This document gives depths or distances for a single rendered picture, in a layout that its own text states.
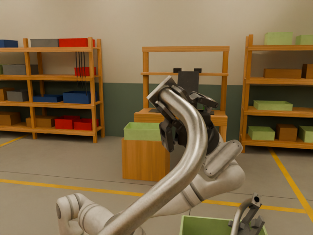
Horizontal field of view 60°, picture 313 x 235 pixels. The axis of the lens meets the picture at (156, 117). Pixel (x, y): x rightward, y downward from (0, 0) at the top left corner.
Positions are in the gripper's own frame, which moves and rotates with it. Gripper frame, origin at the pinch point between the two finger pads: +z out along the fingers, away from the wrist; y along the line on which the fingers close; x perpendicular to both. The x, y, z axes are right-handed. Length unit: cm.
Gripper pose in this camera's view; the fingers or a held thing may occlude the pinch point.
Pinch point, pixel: (173, 102)
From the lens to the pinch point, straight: 46.6
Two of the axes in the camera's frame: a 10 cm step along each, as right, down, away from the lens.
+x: 5.2, 5.0, -6.9
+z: -4.7, -5.1, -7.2
